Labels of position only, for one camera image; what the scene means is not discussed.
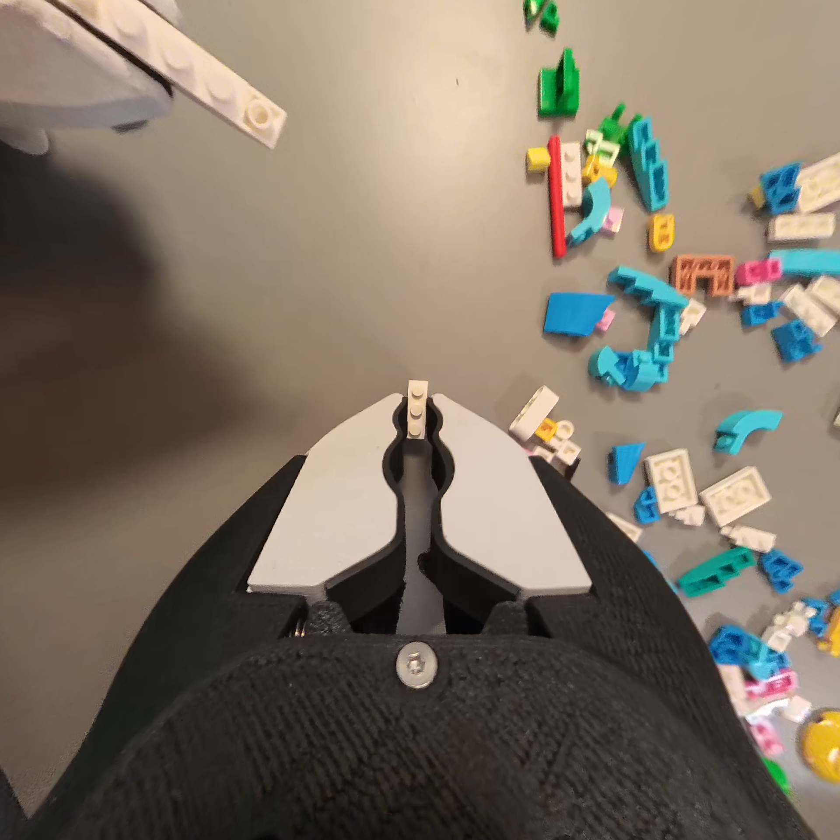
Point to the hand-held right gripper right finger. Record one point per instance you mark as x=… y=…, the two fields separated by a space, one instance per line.
x=508 y=512

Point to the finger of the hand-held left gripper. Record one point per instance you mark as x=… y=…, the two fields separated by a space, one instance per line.
x=59 y=72
x=163 y=6

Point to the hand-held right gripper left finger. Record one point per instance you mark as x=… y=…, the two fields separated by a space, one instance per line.
x=328 y=512

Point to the long white lego plate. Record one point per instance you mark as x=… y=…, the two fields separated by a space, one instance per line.
x=210 y=85

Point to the short white lego plate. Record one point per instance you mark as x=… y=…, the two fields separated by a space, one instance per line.
x=417 y=410

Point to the pile of loose lego pieces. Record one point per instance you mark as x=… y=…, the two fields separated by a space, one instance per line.
x=649 y=164

